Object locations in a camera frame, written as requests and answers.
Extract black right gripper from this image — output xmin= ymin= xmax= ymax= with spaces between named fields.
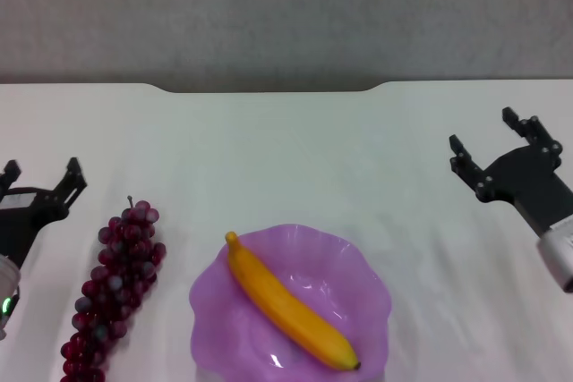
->
xmin=449 ymin=106 xmax=573 ymax=238

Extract red grape bunch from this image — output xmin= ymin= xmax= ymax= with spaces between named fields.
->
xmin=60 ymin=195 xmax=167 ymax=382

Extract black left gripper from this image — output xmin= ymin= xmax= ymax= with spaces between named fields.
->
xmin=0 ymin=157 xmax=89 ymax=267

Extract yellow banana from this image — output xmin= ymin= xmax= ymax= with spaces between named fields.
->
xmin=224 ymin=231 xmax=362 ymax=373

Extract purple scalloped plastic plate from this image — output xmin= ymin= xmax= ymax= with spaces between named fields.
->
xmin=188 ymin=222 xmax=393 ymax=382

